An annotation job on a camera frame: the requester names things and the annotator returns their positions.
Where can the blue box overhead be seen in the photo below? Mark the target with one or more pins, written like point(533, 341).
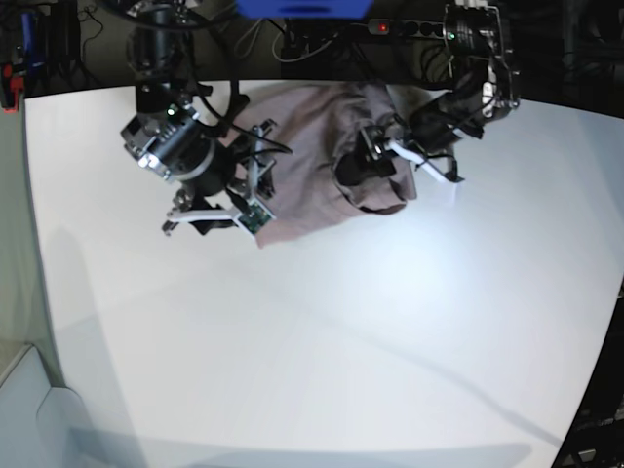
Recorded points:
point(304, 9)

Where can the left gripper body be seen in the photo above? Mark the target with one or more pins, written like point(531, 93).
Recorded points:
point(376, 149)

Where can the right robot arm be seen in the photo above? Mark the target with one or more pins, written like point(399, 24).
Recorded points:
point(160, 52)

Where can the mauve t-shirt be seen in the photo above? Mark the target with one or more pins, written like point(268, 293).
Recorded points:
point(321, 125)

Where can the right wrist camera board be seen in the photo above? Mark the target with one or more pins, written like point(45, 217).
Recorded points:
point(254, 218)

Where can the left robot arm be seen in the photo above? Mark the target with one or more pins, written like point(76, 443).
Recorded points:
point(482, 87)

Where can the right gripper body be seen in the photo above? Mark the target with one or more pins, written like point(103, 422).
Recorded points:
point(216, 181)

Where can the red black clamp tool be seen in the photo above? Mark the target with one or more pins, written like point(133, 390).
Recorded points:
point(12, 86)

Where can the power strip with red switch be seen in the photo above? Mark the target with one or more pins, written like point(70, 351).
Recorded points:
point(407, 28)

